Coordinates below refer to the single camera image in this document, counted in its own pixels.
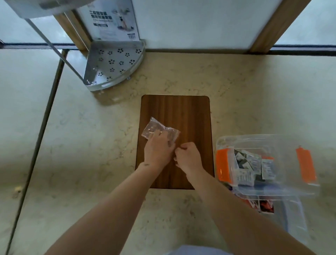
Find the clear plastic storage box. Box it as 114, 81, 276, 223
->
215, 134, 321, 198

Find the white printed product box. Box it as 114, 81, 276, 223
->
76, 0, 141, 42

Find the clear plastic box lid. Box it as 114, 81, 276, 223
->
230, 184, 311, 246

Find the person's right hand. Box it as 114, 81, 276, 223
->
173, 142, 204, 175

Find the dark window rail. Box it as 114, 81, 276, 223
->
0, 42, 336, 56

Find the red black printed packet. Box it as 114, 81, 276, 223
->
243, 196, 275, 214

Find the narrow orange box latch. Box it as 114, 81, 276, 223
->
296, 146, 317, 184

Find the person's left forearm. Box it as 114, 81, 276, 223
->
44, 161, 170, 255

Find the clear plastic bag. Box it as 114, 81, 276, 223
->
141, 117, 181, 148

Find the silver metal shelf tier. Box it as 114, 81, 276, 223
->
4, 0, 91, 19

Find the brown wooden cutting board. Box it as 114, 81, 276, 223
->
135, 95, 215, 190

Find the person's right forearm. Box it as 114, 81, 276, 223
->
182, 168, 317, 255

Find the silver metal shelf pole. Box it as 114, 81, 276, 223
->
25, 17, 87, 86

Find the silver metal corner shelf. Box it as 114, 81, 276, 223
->
82, 39, 146, 92

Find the white printed packet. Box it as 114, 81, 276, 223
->
234, 168, 256, 187
243, 150, 262, 172
261, 157, 275, 181

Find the person's left hand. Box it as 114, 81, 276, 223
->
143, 130, 180, 169

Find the wooden window frame post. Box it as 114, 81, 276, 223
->
249, 0, 312, 55
54, 10, 93, 52

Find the wide orange box latch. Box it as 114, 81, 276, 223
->
216, 148, 235, 183

